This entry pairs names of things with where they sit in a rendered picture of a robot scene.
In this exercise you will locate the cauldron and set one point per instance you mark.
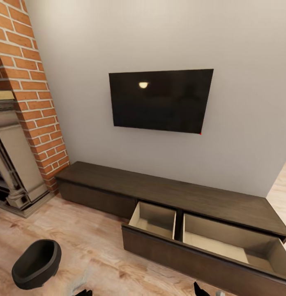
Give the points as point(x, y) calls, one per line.
point(37, 264)

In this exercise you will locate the wall mounted tv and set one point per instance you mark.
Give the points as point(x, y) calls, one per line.
point(173, 100)

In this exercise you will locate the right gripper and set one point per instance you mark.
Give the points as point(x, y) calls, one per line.
point(199, 292)

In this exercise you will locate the wood fireplace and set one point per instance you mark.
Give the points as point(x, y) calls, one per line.
point(22, 188)

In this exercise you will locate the cabinet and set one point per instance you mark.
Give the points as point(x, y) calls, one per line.
point(231, 240)

